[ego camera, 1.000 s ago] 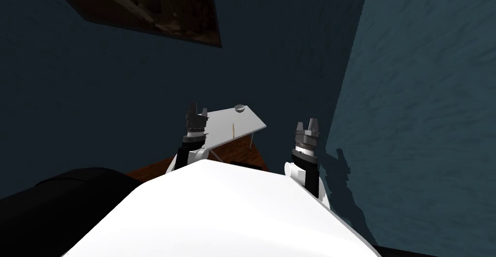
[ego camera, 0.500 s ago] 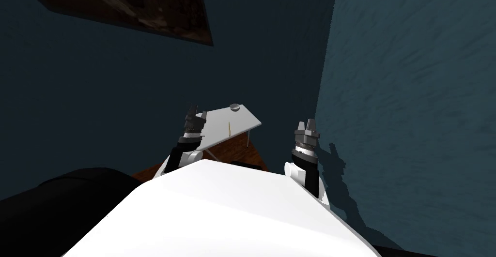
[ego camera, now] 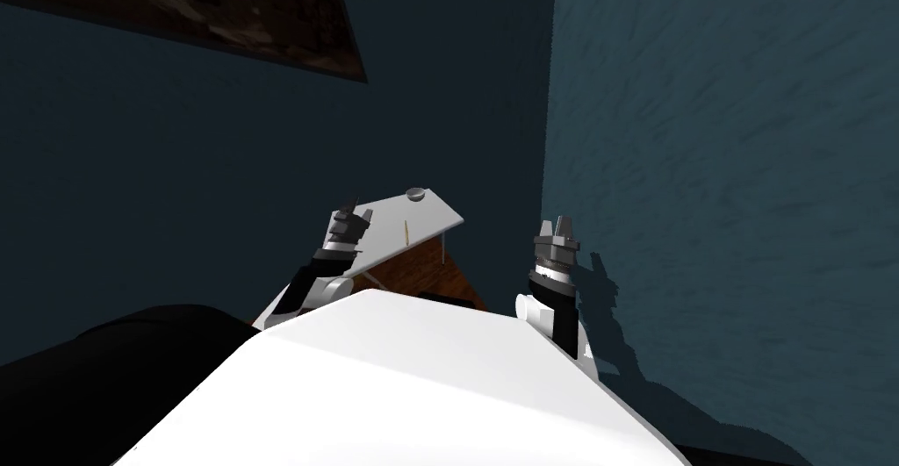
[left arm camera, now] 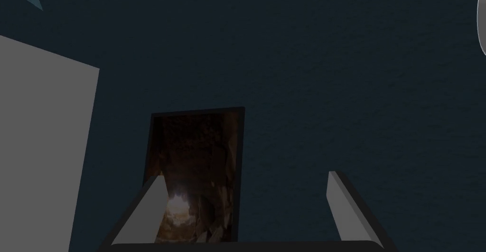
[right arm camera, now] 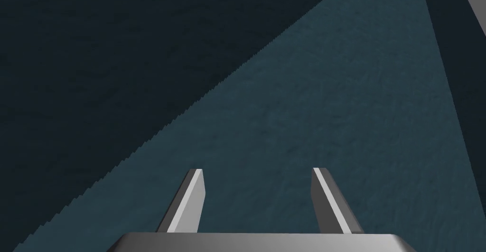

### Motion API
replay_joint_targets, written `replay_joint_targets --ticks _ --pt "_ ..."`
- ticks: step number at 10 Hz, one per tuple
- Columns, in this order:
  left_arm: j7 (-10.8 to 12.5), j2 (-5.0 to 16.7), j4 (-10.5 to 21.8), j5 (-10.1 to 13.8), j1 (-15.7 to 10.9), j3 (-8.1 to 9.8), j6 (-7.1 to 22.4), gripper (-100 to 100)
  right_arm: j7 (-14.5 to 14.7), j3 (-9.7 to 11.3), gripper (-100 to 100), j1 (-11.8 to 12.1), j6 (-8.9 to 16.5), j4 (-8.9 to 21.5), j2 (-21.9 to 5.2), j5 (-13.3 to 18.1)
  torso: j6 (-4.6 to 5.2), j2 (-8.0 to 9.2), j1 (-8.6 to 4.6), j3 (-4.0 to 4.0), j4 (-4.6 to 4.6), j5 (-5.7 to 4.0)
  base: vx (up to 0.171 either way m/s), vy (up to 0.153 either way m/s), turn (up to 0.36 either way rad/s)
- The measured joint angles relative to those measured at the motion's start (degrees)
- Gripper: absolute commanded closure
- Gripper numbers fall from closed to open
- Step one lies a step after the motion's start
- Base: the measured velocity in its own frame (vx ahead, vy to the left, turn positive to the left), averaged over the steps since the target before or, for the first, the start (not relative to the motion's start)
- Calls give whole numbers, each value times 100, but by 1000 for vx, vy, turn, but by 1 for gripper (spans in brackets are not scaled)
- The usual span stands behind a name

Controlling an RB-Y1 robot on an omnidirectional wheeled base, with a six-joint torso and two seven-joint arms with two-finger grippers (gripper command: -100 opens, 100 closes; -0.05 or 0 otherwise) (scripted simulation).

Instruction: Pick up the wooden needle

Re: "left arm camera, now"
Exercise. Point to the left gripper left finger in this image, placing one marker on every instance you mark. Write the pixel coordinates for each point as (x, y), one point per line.
(150, 214)

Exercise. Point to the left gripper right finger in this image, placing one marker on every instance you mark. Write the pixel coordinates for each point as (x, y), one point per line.
(351, 214)

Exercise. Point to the grey flat panel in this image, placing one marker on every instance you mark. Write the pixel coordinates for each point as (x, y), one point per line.
(41, 149)

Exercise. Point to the pale grey rounded shape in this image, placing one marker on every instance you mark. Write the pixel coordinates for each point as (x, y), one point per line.
(482, 20)

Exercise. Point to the dark framed brown wall picture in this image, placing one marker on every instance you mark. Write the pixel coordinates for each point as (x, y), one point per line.
(197, 149)

